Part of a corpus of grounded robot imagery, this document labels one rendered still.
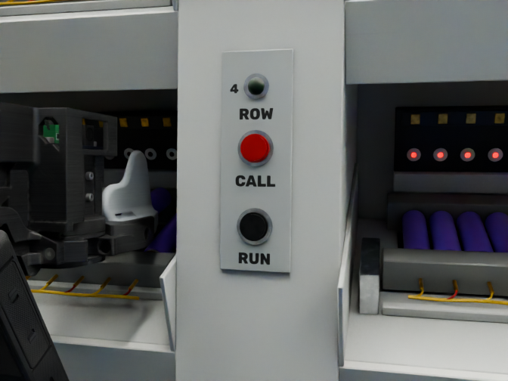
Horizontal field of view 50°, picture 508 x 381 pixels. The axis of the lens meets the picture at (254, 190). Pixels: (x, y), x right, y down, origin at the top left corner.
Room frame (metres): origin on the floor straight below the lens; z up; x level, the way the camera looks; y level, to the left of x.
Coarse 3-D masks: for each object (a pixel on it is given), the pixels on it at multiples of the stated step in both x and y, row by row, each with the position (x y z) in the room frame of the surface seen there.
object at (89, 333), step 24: (168, 264) 0.36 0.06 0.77; (168, 288) 0.30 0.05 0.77; (48, 312) 0.36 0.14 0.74; (72, 312) 0.36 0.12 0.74; (96, 312) 0.36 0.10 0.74; (120, 312) 0.36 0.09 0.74; (144, 312) 0.35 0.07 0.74; (168, 312) 0.30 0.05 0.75; (72, 336) 0.34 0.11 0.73; (96, 336) 0.33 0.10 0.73; (120, 336) 0.33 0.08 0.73; (144, 336) 0.33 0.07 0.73; (168, 336) 0.33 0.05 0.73; (72, 360) 0.33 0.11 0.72; (96, 360) 0.33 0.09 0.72; (120, 360) 0.33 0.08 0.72; (144, 360) 0.32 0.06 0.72; (168, 360) 0.32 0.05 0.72
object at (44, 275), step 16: (112, 256) 0.38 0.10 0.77; (128, 256) 0.38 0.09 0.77; (144, 256) 0.38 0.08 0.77; (160, 256) 0.37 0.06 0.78; (48, 272) 0.39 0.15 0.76; (64, 272) 0.38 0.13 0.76; (80, 272) 0.38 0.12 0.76; (96, 272) 0.38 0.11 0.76; (112, 272) 0.37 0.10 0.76; (128, 272) 0.37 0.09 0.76; (144, 272) 0.37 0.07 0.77; (160, 272) 0.36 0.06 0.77
